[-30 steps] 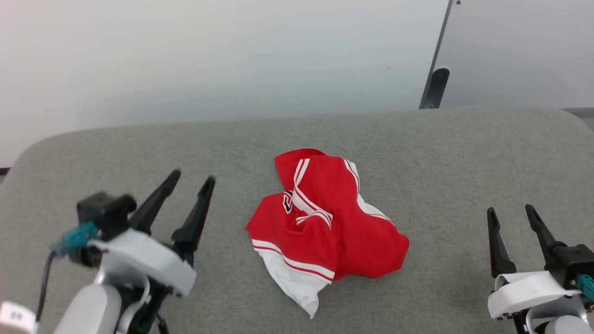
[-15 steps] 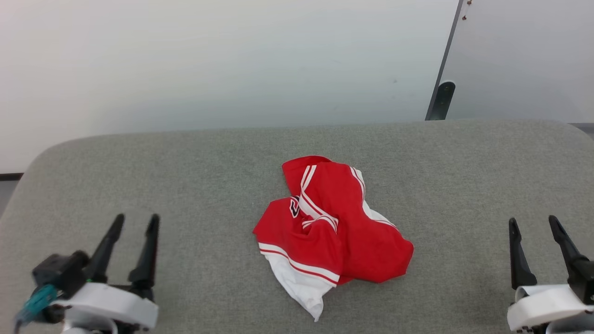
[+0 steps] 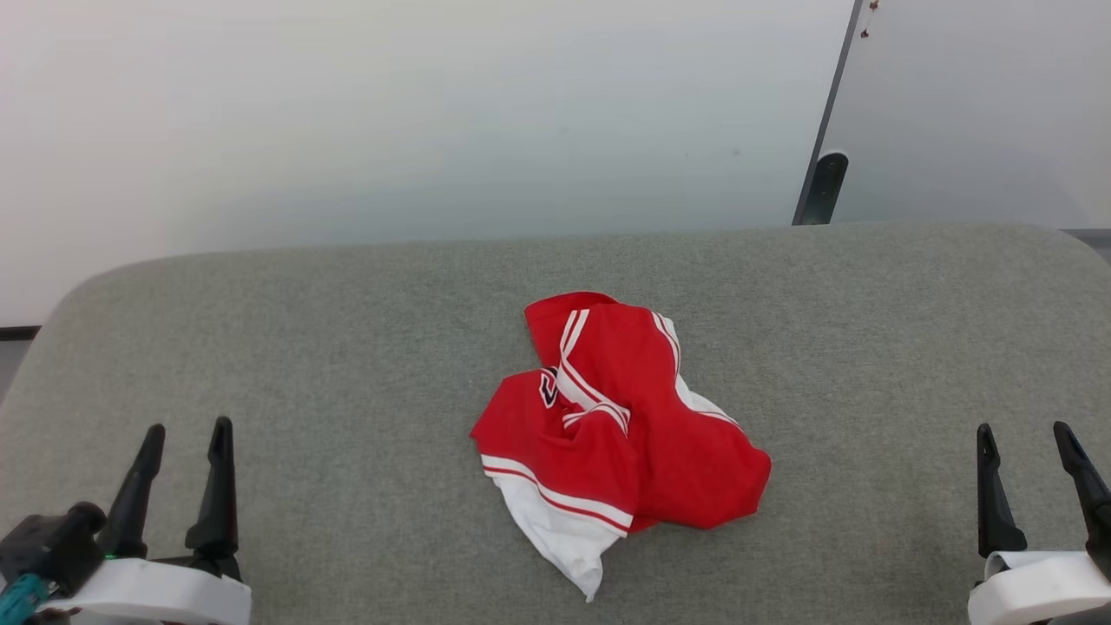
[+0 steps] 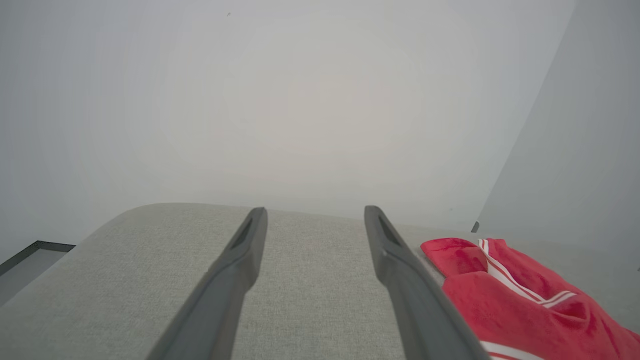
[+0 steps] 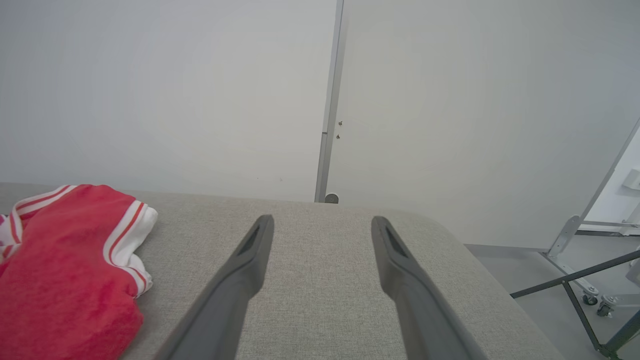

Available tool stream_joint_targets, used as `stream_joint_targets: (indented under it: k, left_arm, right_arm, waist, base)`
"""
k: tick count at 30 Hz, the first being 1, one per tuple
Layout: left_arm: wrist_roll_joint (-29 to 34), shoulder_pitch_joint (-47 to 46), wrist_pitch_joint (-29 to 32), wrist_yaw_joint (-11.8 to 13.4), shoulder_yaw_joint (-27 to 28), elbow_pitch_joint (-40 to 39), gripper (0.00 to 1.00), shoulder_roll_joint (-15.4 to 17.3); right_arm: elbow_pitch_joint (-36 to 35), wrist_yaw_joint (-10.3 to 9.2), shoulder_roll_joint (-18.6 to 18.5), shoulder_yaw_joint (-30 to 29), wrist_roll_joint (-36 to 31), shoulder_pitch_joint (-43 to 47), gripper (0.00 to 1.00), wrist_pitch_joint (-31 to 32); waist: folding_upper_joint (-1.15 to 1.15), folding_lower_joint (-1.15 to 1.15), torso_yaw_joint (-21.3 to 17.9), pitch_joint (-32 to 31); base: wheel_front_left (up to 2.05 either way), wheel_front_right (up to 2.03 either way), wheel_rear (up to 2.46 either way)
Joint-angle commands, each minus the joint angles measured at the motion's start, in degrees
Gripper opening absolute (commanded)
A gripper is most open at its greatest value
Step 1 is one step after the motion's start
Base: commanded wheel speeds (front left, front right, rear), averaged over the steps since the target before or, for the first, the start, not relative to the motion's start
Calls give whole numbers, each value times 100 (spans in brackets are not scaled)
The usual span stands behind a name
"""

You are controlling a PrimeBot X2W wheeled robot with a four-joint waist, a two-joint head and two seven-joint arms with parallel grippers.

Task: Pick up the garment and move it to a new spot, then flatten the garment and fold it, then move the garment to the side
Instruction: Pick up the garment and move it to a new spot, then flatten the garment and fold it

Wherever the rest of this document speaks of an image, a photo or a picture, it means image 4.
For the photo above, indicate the dark partition foot bracket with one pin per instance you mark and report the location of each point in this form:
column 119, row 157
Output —
column 475, row 227

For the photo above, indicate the grey partition panel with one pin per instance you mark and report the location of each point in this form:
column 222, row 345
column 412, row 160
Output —
column 590, row 150

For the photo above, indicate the black floor strip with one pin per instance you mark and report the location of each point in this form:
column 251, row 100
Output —
column 50, row 245

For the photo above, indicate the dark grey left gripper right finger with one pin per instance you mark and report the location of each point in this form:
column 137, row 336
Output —
column 425, row 315

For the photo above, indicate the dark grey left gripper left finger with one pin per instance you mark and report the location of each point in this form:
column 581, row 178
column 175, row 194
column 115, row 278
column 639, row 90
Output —
column 215, row 310

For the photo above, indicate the red and white towel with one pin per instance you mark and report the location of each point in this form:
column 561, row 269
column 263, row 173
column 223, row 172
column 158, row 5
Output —
column 510, row 320

